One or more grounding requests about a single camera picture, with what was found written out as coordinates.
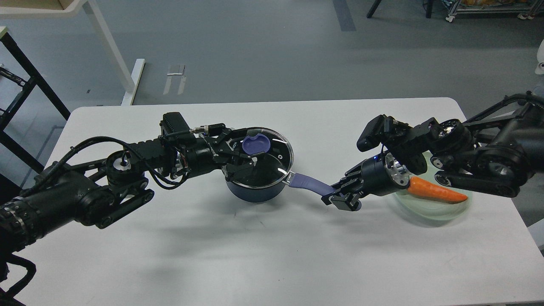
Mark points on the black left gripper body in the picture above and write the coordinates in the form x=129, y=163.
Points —
x=208, y=151

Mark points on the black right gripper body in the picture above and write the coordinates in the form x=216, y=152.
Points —
x=380, y=175

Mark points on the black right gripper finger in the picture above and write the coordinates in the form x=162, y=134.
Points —
x=344, y=186
x=347, y=202

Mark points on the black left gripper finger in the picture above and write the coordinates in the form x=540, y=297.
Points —
x=230, y=141
x=237, y=168

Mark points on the blue saucepan with handle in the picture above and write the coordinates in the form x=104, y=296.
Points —
x=294, y=180

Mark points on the glass pot lid blue knob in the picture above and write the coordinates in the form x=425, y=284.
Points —
x=275, y=157

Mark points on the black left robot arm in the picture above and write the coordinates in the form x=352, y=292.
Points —
x=102, y=179

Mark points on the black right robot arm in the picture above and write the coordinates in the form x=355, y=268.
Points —
x=495, y=152

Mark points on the orange toy carrot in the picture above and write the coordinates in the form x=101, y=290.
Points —
x=426, y=189

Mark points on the pale green glass plate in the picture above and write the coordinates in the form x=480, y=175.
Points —
x=432, y=209

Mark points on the black stand legs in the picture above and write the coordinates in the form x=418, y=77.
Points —
x=385, y=6

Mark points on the white chair base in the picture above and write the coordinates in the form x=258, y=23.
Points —
x=539, y=70

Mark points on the metal wheeled cart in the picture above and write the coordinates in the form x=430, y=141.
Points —
x=524, y=9

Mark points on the black metal rack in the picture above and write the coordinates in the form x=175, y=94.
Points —
x=35, y=80

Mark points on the white table leg frame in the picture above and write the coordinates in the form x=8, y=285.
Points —
x=57, y=9

